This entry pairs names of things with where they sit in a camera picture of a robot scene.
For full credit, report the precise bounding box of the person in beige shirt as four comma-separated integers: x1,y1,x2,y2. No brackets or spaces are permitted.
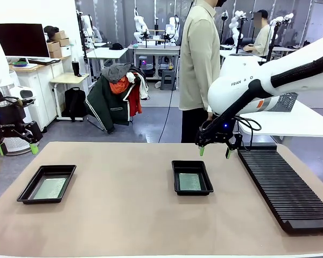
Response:
178,0,227,144

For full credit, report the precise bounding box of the white cabinet with wooden top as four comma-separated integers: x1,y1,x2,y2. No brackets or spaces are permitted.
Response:
9,56,71,132

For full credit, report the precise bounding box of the grey plastic stool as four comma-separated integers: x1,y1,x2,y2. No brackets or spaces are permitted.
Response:
160,69,176,91

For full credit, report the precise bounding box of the green perforated circuit board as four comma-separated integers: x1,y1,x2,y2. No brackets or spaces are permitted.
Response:
33,177,67,200
178,173,202,191

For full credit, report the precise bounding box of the black backpack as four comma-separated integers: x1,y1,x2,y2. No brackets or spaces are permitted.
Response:
62,87,87,123

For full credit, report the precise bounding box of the thin black camera cable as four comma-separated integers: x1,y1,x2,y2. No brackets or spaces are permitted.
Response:
235,117,262,151

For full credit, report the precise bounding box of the pile of jackets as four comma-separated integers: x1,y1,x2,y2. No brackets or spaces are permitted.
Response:
85,63,149,134

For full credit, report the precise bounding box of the grey mesh plastic basket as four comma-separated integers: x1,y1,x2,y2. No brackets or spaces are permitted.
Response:
269,92,299,113

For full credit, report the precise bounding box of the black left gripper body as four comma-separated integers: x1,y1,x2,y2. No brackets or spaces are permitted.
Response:
0,92,26,135

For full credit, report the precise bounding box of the black tripod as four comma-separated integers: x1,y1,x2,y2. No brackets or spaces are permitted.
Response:
266,20,280,63

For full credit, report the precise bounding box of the black right arm cable sleeve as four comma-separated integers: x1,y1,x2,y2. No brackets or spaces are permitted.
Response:
199,52,323,135

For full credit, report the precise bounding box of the grey background workbench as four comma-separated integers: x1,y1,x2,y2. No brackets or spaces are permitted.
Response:
128,44,181,81

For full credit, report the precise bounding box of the long white background table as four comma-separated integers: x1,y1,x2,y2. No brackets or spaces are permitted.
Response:
219,49,267,63

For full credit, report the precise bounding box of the black ESD tray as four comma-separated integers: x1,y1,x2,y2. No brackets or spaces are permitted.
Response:
171,160,214,196
16,164,77,205

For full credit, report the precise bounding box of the white side table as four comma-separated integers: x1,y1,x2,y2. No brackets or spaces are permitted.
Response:
236,99,323,147

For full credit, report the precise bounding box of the black camera stand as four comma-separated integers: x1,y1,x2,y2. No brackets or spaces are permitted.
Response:
76,10,88,64

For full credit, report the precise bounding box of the black computer monitor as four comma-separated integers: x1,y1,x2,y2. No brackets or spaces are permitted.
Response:
0,23,51,58

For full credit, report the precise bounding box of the small beige desk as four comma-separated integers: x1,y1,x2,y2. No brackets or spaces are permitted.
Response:
48,72,91,121

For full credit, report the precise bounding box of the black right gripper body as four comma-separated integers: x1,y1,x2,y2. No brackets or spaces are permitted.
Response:
196,118,237,145

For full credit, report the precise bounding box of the black slotted board rack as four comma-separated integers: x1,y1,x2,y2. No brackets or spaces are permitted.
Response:
236,145,323,234

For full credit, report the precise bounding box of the grey door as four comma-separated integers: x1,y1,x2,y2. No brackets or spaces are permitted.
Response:
311,2,323,41

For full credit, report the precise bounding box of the black keyboard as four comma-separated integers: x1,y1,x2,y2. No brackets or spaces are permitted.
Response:
28,58,61,65

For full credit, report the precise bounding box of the background person with black cap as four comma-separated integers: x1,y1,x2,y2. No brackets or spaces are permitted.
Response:
243,10,272,59

